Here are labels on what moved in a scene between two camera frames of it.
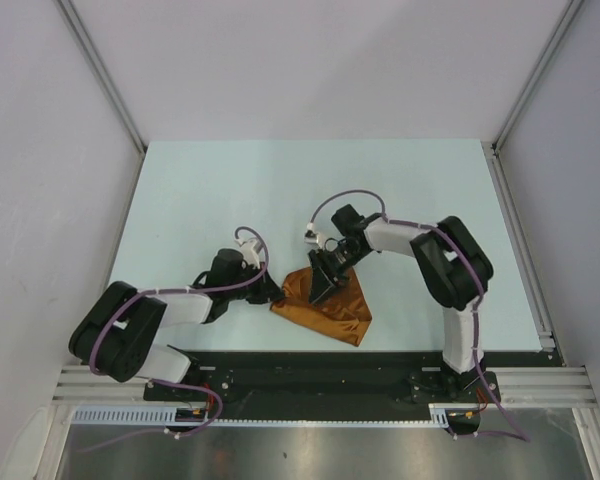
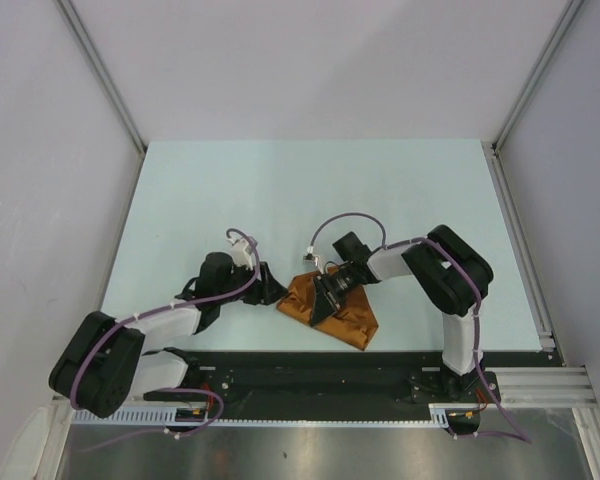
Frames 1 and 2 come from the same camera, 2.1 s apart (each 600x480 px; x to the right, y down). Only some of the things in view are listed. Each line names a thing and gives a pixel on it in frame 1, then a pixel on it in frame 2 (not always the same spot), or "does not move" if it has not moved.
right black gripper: x=324 y=275 → x=327 y=299
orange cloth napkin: x=343 y=313 does not move
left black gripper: x=267 y=290 does not move
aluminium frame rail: x=544 y=387 does not move
